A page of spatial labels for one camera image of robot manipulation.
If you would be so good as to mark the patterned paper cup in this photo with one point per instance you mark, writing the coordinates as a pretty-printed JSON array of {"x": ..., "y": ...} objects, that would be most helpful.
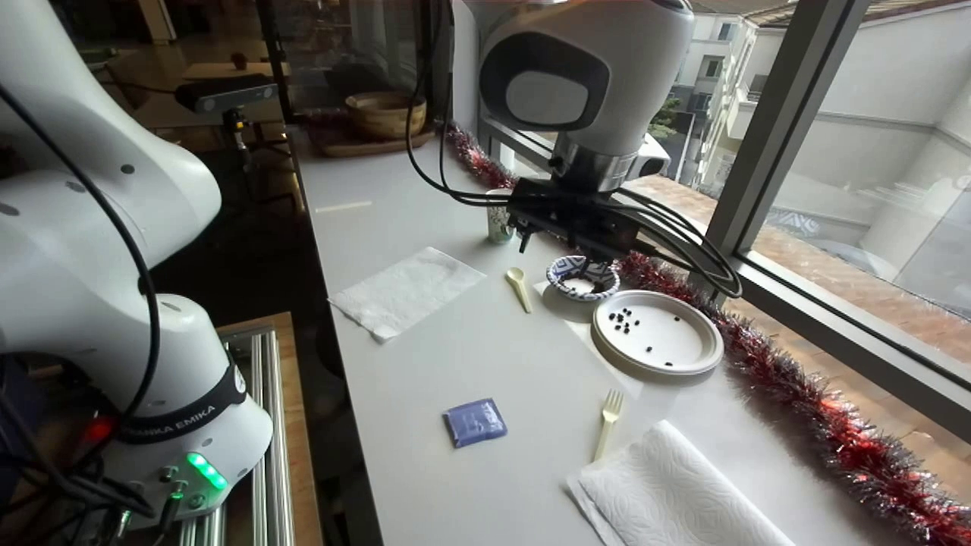
[{"x": 503, "y": 223}]

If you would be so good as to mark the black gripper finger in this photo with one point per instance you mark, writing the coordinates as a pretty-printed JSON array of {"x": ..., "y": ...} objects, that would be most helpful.
[
  {"x": 529, "y": 197},
  {"x": 525, "y": 233}
]

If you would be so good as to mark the cream plastic spoon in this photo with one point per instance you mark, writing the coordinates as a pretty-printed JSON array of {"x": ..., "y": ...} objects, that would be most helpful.
[{"x": 517, "y": 290}]

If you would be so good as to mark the aluminium profile frame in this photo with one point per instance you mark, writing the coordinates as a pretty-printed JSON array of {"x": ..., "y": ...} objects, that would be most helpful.
[{"x": 266, "y": 435}]

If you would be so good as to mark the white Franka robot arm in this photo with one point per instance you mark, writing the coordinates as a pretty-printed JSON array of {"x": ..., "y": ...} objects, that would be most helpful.
[{"x": 79, "y": 253}]

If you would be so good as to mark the embossed white paper napkin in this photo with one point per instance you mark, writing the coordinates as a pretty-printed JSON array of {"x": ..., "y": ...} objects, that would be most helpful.
[{"x": 404, "y": 292}]

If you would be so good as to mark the red tinsel garland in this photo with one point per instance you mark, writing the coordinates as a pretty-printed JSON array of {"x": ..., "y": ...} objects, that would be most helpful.
[{"x": 809, "y": 403}]

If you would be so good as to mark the white round plate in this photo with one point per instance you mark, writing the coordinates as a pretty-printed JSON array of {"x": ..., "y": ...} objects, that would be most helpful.
[{"x": 668, "y": 337}]

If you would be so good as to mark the coffee beans pile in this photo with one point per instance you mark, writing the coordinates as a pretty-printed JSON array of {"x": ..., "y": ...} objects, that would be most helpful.
[{"x": 600, "y": 276}]

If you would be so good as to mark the folded white napkin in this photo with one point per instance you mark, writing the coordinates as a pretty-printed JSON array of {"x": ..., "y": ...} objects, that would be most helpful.
[{"x": 677, "y": 496}]

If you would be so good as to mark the wooden bowl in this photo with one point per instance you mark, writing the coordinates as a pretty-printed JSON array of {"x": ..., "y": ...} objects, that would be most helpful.
[{"x": 383, "y": 117}]

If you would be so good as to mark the blue striped small bowl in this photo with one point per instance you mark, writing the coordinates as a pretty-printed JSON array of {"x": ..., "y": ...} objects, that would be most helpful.
[{"x": 567, "y": 290}]

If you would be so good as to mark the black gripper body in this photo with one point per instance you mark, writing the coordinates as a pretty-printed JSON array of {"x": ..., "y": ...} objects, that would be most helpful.
[{"x": 593, "y": 215}]

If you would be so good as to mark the blue foil packet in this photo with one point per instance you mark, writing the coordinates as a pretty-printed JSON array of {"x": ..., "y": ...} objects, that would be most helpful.
[{"x": 474, "y": 422}]

